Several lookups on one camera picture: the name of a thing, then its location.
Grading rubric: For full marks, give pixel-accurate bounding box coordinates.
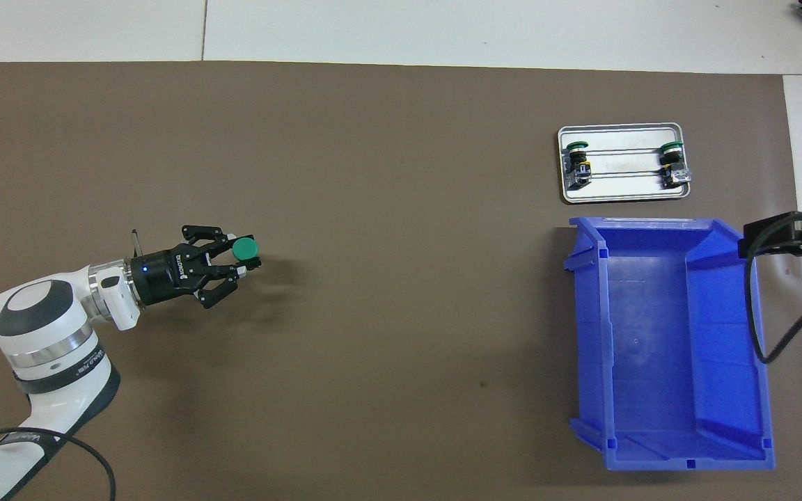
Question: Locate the blue plastic storage bin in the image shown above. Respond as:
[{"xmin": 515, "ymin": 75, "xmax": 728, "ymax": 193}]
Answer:
[{"xmin": 563, "ymin": 216, "xmax": 776, "ymax": 472}]

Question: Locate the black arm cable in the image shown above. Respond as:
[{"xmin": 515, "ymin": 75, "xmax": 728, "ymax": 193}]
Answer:
[
  {"xmin": 744, "ymin": 207, "xmax": 802, "ymax": 364},
  {"xmin": 0, "ymin": 228, "xmax": 144, "ymax": 501}
]

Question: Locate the green push button switch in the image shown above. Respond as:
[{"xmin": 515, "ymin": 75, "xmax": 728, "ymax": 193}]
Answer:
[
  {"xmin": 231, "ymin": 237, "xmax": 261, "ymax": 264},
  {"xmin": 658, "ymin": 141, "xmax": 692, "ymax": 190},
  {"xmin": 565, "ymin": 141, "xmax": 594, "ymax": 190}
]

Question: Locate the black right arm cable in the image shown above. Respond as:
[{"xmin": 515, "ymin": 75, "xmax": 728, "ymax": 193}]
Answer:
[{"xmin": 744, "ymin": 207, "xmax": 802, "ymax": 364}]

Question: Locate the silver metal tray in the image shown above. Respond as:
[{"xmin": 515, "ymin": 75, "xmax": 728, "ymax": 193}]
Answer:
[{"xmin": 557, "ymin": 123, "xmax": 693, "ymax": 205}]

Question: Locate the brown table mat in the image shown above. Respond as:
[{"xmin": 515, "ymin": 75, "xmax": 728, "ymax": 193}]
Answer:
[{"xmin": 0, "ymin": 61, "xmax": 802, "ymax": 501}]

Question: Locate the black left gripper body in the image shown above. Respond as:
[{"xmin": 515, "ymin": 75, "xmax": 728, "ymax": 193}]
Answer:
[{"xmin": 127, "ymin": 249, "xmax": 200, "ymax": 308}]

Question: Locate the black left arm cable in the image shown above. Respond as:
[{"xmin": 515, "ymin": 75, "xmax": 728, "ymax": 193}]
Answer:
[{"xmin": 0, "ymin": 228, "xmax": 144, "ymax": 501}]

